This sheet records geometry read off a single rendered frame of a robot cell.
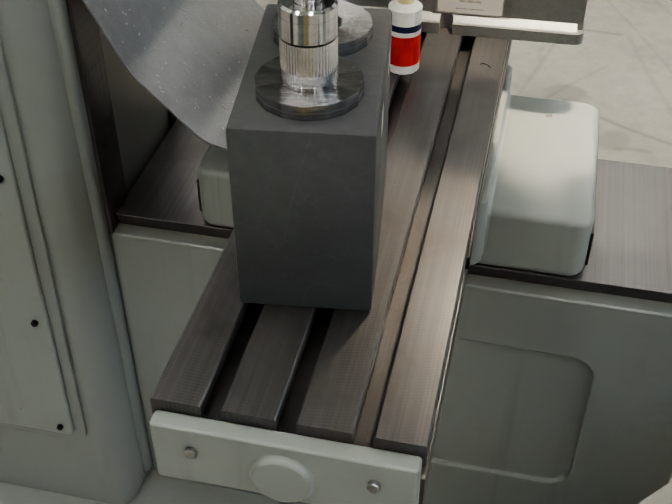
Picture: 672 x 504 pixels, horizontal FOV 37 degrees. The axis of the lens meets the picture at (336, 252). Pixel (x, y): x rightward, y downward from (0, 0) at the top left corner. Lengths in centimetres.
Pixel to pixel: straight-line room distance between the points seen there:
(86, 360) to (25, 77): 45
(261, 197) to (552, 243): 50
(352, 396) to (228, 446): 11
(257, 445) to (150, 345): 70
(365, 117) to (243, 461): 29
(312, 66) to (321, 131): 5
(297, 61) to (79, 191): 57
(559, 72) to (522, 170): 192
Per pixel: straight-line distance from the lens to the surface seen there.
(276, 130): 79
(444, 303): 91
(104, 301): 142
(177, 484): 170
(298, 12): 78
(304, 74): 80
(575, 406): 141
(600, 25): 349
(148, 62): 123
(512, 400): 141
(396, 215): 100
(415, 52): 122
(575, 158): 131
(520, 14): 133
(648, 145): 290
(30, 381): 154
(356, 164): 79
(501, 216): 121
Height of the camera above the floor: 154
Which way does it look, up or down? 40 degrees down
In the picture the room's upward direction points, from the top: straight up
